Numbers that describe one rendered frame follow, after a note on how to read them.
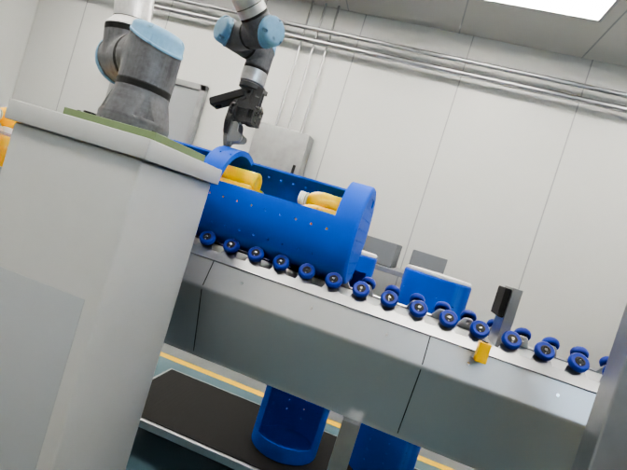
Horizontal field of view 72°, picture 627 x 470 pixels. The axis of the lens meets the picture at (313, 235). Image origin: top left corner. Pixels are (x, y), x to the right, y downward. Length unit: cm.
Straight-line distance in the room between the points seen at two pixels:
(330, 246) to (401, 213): 354
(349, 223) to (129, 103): 56
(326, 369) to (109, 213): 65
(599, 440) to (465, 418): 32
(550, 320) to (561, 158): 158
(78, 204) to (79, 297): 17
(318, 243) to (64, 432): 66
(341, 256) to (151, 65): 61
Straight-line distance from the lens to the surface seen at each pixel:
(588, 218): 494
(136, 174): 86
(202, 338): 128
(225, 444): 192
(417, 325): 111
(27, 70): 692
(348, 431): 122
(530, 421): 118
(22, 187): 101
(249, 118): 132
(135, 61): 104
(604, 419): 96
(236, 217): 117
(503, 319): 120
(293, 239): 112
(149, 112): 101
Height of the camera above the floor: 109
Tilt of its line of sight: 2 degrees down
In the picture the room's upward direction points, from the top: 17 degrees clockwise
